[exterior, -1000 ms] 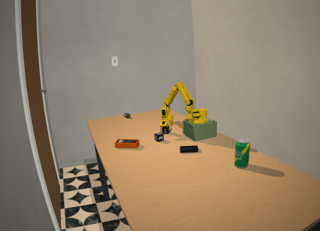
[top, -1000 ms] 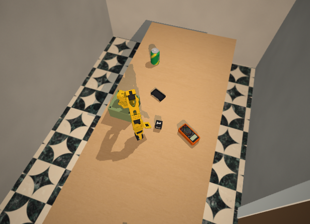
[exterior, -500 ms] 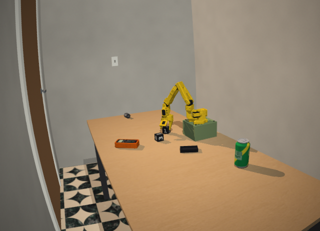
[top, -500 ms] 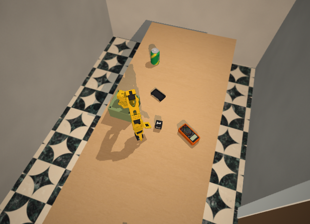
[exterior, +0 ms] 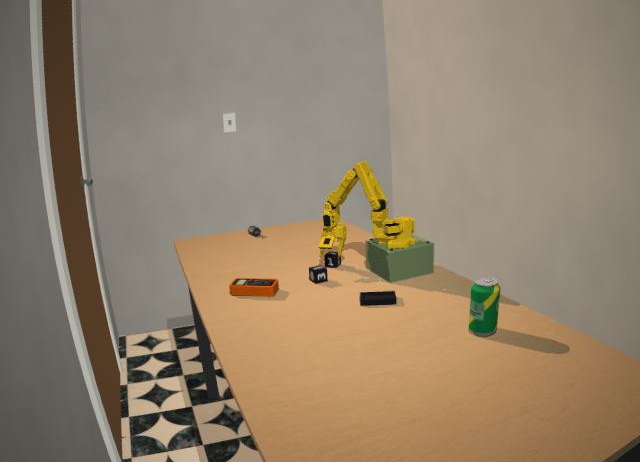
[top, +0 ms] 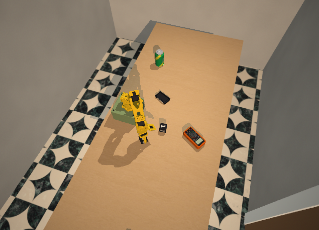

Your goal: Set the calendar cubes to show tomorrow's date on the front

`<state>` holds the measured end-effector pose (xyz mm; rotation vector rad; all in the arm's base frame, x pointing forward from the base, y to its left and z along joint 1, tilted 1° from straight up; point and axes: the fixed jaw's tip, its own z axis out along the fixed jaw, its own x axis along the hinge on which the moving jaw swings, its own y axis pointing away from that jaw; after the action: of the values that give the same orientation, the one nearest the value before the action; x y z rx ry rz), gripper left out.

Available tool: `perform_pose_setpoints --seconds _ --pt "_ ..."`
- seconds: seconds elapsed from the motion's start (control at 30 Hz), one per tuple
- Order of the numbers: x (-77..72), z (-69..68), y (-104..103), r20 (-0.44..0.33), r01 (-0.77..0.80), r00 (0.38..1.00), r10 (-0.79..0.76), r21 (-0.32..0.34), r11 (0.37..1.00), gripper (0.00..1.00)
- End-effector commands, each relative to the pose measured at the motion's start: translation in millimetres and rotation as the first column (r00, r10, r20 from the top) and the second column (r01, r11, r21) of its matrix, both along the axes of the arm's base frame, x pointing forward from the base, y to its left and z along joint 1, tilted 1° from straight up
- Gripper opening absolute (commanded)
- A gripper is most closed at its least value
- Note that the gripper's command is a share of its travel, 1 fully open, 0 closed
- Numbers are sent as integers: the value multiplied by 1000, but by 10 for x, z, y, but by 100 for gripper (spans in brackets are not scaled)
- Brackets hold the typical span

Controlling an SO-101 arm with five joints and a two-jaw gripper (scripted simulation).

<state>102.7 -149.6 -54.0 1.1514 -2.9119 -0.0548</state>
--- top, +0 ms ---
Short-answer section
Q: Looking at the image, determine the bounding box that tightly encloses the green drink can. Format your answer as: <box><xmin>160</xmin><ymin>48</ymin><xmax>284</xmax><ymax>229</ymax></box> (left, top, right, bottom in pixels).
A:
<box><xmin>155</xmin><ymin>49</ymin><xmax>164</xmax><ymax>67</ymax></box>

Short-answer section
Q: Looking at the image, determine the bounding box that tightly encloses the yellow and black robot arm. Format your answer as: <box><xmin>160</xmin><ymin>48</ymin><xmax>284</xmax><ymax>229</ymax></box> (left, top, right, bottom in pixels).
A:
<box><xmin>121</xmin><ymin>90</ymin><xmax>148</xmax><ymax>131</ymax></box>

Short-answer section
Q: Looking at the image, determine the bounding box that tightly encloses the orange digital multimeter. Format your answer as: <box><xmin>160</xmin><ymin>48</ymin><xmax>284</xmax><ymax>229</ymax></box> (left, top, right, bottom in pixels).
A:
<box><xmin>183</xmin><ymin>127</ymin><xmax>206</xmax><ymax>149</ymax></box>

